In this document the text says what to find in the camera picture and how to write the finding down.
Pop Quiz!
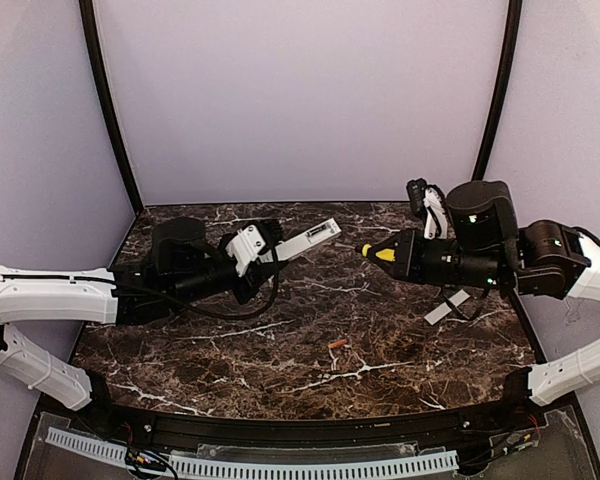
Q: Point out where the yellow handled screwdriver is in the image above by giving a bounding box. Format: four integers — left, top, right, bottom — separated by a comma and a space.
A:
356, 244, 396, 263

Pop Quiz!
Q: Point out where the white battery cover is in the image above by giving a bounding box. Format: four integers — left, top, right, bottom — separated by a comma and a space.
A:
424, 290, 470, 325

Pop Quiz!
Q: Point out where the white remote control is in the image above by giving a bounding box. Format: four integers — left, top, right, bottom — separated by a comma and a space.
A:
275, 218, 341, 262

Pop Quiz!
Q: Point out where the orange battery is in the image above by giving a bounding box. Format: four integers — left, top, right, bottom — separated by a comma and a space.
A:
328, 340, 348, 349

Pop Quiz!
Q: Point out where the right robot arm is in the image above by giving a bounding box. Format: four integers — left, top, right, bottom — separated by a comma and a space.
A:
359, 179, 600, 303

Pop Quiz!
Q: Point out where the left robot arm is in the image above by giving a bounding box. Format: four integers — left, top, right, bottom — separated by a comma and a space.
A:
0, 217, 289, 412

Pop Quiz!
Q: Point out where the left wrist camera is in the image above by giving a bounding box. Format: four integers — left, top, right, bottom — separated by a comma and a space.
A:
221, 219, 284, 277

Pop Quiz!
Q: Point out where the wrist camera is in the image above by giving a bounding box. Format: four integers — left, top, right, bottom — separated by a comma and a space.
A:
406, 178, 449, 240
221, 219, 284, 277

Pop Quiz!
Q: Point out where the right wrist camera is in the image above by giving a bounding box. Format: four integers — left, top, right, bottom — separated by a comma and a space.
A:
406, 178, 449, 240

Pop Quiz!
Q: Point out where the black front table rail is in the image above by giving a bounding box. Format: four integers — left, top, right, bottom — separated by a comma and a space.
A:
86, 404, 512, 450

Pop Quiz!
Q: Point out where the white slotted cable duct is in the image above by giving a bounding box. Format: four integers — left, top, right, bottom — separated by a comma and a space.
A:
46, 425, 460, 480

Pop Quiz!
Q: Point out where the black right frame post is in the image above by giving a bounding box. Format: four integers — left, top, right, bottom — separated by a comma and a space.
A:
471, 0, 523, 180

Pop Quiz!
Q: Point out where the black frame post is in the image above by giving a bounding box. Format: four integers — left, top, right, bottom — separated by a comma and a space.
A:
471, 0, 523, 180
78, 0, 144, 216

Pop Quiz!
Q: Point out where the black left frame post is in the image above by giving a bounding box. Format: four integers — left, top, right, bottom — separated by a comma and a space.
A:
78, 0, 144, 216

